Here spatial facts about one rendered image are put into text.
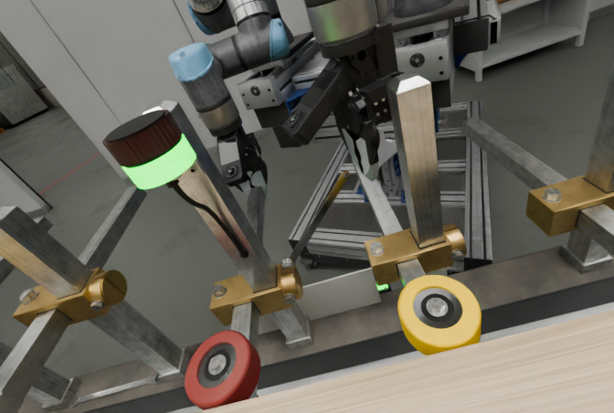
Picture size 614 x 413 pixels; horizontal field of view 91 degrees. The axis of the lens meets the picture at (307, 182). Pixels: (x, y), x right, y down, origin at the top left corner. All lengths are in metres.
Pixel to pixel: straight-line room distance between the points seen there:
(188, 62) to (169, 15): 2.43
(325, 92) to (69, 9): 3.02
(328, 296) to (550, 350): 0.33
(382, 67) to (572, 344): 0.34
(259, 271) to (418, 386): 0.23
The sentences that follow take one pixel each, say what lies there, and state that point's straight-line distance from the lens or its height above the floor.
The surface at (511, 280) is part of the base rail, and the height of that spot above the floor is 0.70.
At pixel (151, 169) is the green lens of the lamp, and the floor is 1.13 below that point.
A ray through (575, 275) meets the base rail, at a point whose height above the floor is 0.70.
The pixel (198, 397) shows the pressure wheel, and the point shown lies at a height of 0.91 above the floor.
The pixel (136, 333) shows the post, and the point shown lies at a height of 0.85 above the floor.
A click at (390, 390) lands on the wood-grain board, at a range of 0.34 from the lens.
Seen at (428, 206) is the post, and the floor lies 0.94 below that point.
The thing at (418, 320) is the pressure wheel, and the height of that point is 0.91.
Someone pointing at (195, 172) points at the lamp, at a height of 1.09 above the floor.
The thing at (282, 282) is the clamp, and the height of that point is 0.87.
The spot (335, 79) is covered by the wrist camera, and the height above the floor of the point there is 1.11.
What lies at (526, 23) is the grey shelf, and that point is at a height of 0.19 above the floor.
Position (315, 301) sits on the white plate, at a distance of 0.58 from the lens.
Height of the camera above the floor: 1.22
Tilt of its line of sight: 34 degrees down
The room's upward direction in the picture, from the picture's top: 22 degrees counter-clockwise
